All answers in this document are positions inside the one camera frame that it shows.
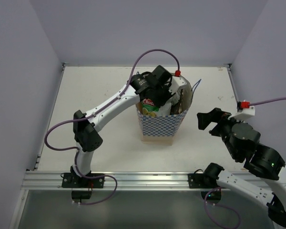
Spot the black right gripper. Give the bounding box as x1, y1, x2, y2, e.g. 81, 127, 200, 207
196, 107, 246, 160

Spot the green Chuba chips bag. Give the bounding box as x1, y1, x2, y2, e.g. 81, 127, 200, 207
141, 98, 160, 117

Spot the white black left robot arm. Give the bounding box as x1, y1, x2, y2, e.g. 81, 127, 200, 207
72, 65, 186, 187

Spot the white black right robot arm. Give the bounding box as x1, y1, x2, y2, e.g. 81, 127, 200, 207
197, 107, 286, 228

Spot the dark brown snack bag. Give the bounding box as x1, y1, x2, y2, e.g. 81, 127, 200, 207
170, 89, 183, 115

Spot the blue checkered paper bag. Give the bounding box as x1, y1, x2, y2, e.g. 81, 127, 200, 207
136, 80, 201, 146

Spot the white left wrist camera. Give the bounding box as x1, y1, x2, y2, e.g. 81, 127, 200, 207
168, 76, 187, 95

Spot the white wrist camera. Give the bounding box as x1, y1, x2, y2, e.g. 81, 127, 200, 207
168, 76, 187, 95
228, 101, 255, 121

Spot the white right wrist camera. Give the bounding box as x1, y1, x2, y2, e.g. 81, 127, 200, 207
228, 101, 255, 121

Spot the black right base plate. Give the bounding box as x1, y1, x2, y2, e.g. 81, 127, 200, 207
187, 169, 222, 201

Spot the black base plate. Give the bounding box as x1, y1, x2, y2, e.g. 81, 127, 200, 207
187, 169, 222, 201
61, 172, 104, 202

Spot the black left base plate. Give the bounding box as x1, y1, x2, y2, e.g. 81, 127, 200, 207
61, 172, 104, 202

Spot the aluminium mounting rail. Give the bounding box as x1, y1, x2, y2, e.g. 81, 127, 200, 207
20, 170, 277, 191

